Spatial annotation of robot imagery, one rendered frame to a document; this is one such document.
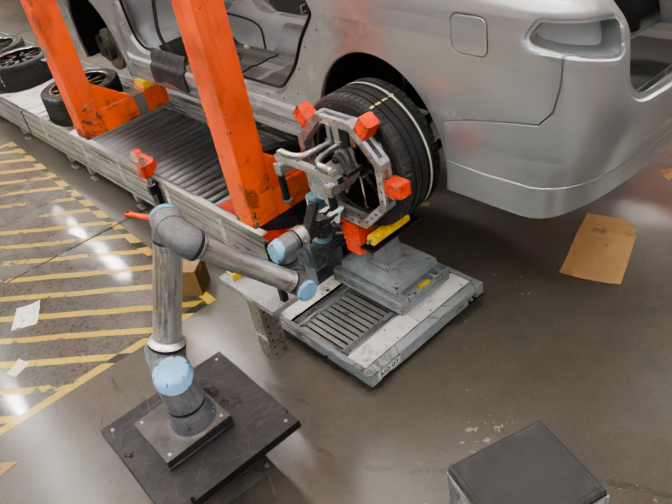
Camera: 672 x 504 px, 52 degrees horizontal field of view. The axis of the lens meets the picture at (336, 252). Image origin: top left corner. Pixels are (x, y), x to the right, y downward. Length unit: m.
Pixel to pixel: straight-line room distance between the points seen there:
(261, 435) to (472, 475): 0.83
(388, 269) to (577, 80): 1.44
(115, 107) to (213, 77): 2.06
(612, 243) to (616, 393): 1.06
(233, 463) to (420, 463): 0.76
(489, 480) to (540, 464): 0.18
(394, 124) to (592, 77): 0.84
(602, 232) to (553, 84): 1.67
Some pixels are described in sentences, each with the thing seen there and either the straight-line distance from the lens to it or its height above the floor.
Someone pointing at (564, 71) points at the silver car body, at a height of 1.38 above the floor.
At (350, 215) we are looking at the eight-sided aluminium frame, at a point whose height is 0.62.
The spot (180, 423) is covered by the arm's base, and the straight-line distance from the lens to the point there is 2.78.
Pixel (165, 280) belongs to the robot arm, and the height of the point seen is 0.91.
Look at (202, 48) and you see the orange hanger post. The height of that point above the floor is 1.46.
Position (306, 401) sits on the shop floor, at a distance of 3.24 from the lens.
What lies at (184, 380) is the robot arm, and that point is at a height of 0.60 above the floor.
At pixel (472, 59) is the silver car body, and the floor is 1.38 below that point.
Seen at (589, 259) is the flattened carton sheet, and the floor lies 0.01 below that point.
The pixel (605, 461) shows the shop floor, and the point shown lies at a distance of 2.97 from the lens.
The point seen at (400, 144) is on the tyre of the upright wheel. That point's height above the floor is 1.01.
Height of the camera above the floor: 2.37
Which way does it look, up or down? 36 degrees down
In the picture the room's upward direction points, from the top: 12 degrees counter-clockwise
